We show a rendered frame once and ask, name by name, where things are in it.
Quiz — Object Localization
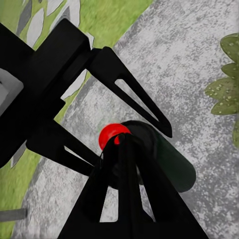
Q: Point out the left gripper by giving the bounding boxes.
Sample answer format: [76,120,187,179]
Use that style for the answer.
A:
[0,18,173,190]

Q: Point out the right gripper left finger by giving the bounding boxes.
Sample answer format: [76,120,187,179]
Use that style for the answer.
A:
[57,132,133,239]

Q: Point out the insectifuge atomizer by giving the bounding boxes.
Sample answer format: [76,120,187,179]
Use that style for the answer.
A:
[99,120,196,193]

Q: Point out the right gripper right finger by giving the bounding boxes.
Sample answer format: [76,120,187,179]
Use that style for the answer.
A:
[125,133,209,239]

